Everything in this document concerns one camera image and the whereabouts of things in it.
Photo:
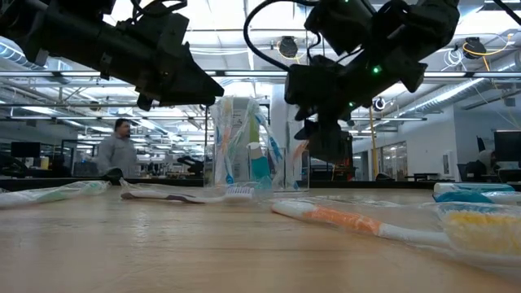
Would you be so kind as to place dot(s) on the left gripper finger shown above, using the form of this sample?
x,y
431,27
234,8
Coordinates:
x,y
191,85

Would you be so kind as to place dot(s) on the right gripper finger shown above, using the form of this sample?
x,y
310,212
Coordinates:
x,y
329,142
306,126

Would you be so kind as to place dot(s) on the orange toothbrush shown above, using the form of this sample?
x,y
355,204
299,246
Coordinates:
x,y
224,138
346,219
300,149

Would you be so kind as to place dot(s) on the blue toothbrush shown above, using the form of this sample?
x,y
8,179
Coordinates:
x,y
274,148

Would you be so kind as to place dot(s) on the clear plastic holder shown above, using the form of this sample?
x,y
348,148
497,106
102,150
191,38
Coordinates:
x,y
293,179

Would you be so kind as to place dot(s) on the white toothbrush with bristles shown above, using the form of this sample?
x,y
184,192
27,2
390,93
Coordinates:
x,y
175,198

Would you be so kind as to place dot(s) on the blue toothpaste tube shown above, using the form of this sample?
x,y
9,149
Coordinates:
x,y
464,197

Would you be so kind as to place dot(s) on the green toothbrush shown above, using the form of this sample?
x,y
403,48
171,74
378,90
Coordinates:
x,y
53,193

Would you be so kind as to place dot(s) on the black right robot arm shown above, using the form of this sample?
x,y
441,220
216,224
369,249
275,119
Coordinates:
x,y
419,28

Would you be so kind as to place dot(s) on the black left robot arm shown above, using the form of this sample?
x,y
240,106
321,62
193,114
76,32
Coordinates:
x,y
61,36

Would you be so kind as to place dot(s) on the black background robot arm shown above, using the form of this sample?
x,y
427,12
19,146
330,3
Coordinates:
x,y
193,164

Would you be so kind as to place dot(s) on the person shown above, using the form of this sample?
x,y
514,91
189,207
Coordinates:
x,y
484,163
118,154

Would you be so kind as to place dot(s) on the yellow container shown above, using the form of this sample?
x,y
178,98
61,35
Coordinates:
x,y
45,163

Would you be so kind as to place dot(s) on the black computer monitor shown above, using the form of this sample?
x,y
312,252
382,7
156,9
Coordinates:
x,y
25,149
509,144

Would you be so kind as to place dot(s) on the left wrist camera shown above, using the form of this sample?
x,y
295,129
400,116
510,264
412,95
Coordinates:
x,y
175,28

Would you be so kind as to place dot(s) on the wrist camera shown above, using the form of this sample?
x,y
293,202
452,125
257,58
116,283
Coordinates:
x,y
338,24
175,28

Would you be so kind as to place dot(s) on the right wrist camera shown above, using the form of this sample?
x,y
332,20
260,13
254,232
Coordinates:
x,y
338,24

